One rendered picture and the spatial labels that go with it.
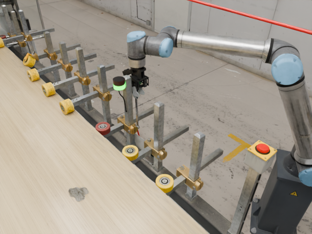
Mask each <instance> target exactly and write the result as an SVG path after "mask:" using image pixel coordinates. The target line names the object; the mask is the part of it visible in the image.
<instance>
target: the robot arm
mask: <svg viewBox="0 0 312 234"><path fill-rule="evenodd" d="M173 47H177V48H179V47H180V48H187V49H193V50H200V51H207V52H215V53H222V54H229V55H235V56H243V57H249V58H256V59H261V60H262V61H263V62H264V63H268V64H271V65H272V67H271V73H272V76H273V78H274V79H275V82H276V85H277V86H278V89H279V93H280V96H281V100H282V103H283V106H284V109H285V113H286V117H287V120H288V123H289V126H290V130H291V133H292V137H293V140H294V146H293V148H292V151H291V152H290V153H289V154H288V155H287V156H285V158H284V160H283V166H284V168H285V170H286V171H287V172H288V173H290V174H291V175H293V176H295V177H297V178H299V179H300V181H301V182H302V183H303V184H304V185H306V186H311V187H312V107H311V103H310V99H309V95H308V91H307V87H306V82H305V75H304V71H303V65H302V62H301V59H300V54H299V51H298V49H297V48H296V47H295V46H293V45H292V44H290V43H288V42H285V41H282V40H280V39H273V38H269V39H268V40H266V41H263V40H256V39H246V38H238V37H230V36H223V35H216V34H208V33H201V32H190V31H183V30H179V29H176V28H175V27H173V26H167V27H165V28H163V29H162V30H161V31H160V33H159V34H158V35H157V36H156V37H154V36H146V33H145V32H144V31H133V32H130V33H128V35H127V49H128V65H129V66H130V69H129V68H128V69H125V70H124V71H122V72H123V75H124V76H125V75H130V74H131V75H130V77H131V83H132V95H133V97H134V98H135V99H137V98H139V96H140V94H142V95H144V94H145V92H144V91H143V89H142V87H147V86H148V85H149V77H147V76H146V75H145V74H144V71H146V68H145V67H144V66H145V65H146V55H151V56H158V57H162V58H168V57H169V56H170V55H171V53H172V51H173ZM147 80H148V83H147Z"/></svg>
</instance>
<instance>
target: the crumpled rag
mask: <svg viewBox="0 0 312 234"><path fill-rule="evenodd" d="M68 191H69V193H70V197H75V199H76V201H78V202H79V201H82V200H84V199H85V195H86V194H88V193H89V191H88V189H87V188H85V187H81V188H78V187H75V188H69V190H68Z"/></svg>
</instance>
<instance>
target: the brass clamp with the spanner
mask: <svg viewBox="0 0 312 234"><path fill-rule="evenodd" d="M120 122H121V123H122V124H123V127H124V130H125V131H126V132H128V133H129V134H130V133H131V134H135V133H136V132H137V130H138V128H137V127H136V124H135V123H134V124H132V125H130V126H128V125H127V124H126V123H125V115H123V118H122V119H121V118H120V117H118V118H117V123H120Z"/></svg>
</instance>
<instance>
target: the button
mask: <svg viewBox="0 0 312 234"><path fill-rule="evenodd" d="M257 150H258V151H259V152H261V153H267V152H269V150H270V149H269V147H268V146H267V145H266V144H263V143H260V144H258V145H257Z"/></svg>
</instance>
